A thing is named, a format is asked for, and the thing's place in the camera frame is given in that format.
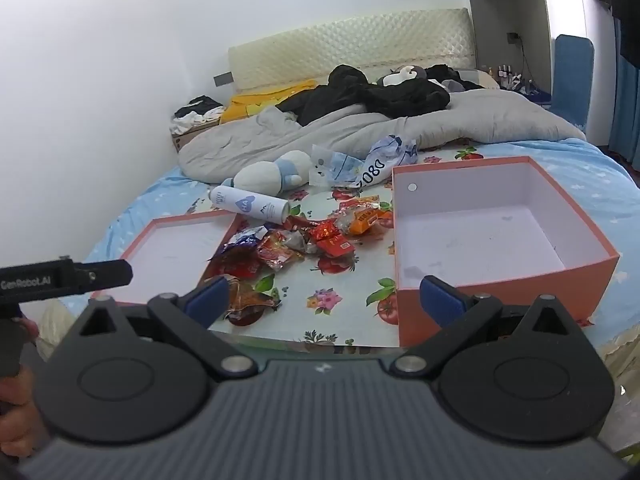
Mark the blue curtain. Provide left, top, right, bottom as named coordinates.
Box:
left=608, top=18, right=639, bottom=171

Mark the red snack packet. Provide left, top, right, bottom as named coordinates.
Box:
left=309, top=219, right=355, bottom=258

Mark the blue chair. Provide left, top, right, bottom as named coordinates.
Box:
left=549, top=35, right=594, bottom=132

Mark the white blue plush toy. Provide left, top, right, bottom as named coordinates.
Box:
left=222, top=151, right=311, bottom=196

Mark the black white plush toy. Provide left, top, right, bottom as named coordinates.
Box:
left=376, top=65, right=427, bottom=87

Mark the floral tablecloth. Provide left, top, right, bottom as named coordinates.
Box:
left=184, top=144, right=486, bottom=349

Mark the orange snack packet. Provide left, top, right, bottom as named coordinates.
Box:
left=334, top=195, right=394, bottom=236

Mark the clear blue plastic bag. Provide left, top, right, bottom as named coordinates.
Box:
left=309, top=145, right=363, bottom=188

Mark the brown snack packet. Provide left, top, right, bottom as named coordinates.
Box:
left=206, top=275, right=281, bottom=326

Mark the blue purple snack bag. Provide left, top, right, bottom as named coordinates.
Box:
left=206, top=226, right=269, bottom=278

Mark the crumpled white race bib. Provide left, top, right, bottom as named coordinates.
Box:
left=356, top=136, right=418, bottom=188

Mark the white spray bottle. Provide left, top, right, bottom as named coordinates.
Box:
left=208, top=185, right=290, bottom=224

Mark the person's left hand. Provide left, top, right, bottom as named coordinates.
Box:
left=0, top=316, right=48, bottom=458

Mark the blue bed sheet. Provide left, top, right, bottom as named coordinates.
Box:
left=89, top=139, right=639, bottom=359

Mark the cream padded headboard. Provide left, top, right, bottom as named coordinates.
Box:
left=228, top=8, right=476, bottom=92

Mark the pink box lid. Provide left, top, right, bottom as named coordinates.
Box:
left=91, top=211, right=242, bottom=304

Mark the black clothes pile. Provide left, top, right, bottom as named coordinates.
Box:
left=276, top=64, right=482, bottom=126

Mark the cardboard box with clothes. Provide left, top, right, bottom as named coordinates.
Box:
left=169, top=96, right=224, bottom=152

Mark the grey duvet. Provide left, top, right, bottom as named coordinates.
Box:
left=178, top=89, right=586, bottom=184

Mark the yellow pillow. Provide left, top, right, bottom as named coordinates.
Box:
left=219, top=79, right=318, bottom=124

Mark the grey wardrobe cabinet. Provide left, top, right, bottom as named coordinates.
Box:
left=461, top=0, right=586, bottom=91

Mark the pink open gift box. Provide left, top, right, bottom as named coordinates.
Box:
left=393, top=156, right=620, bottom=347

